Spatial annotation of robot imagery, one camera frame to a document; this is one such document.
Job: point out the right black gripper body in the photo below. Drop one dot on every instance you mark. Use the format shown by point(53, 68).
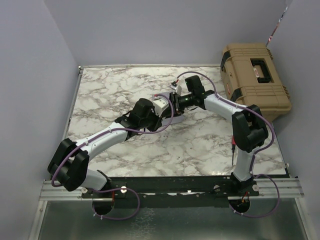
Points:
point(175, 101)

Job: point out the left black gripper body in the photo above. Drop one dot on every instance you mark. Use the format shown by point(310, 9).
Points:
point(154, 120)

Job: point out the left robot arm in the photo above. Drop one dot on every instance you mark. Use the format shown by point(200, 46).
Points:
point(69, 165)

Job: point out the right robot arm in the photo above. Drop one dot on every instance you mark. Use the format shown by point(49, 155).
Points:
point(249, 130)

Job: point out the tan plastic tool case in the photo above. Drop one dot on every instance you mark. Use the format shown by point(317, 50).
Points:
point(250, 78)

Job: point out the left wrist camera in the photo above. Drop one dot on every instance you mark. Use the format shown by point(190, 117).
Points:
point(160, 105)

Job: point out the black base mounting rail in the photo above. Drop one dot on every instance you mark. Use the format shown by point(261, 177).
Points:
point(174, 191)

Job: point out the red handled screwdriver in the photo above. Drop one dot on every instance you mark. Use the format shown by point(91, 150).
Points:
point(233, 147)

